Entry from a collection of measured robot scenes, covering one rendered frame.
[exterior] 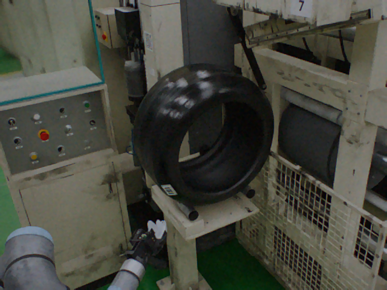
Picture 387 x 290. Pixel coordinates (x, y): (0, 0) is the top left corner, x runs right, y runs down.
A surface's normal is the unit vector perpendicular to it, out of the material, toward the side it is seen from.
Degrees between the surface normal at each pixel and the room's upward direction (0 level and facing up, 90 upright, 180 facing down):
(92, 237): 89
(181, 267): 89
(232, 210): 0
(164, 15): 90
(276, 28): 90
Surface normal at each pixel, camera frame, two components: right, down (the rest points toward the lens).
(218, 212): -0.05, -0.87
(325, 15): 0.48, 0.40
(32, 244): 0.25, -0.90
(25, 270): 0.06, -0.62
